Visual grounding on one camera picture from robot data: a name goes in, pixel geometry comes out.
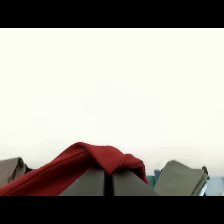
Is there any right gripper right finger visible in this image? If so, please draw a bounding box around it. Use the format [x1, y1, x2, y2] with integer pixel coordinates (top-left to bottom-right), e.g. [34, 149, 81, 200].
[111, 169, 160, 197]

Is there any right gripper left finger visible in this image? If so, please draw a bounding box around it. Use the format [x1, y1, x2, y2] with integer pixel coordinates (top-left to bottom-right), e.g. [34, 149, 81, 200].
[59, 167, 107, 197]

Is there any red shirt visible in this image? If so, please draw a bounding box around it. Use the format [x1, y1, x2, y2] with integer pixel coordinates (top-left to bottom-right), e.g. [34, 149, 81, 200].
[0, 141, 150, 197]

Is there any pale blue garment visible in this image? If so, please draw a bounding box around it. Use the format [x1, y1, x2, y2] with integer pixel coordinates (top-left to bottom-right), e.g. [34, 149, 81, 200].
[199, 175, 224, 197]

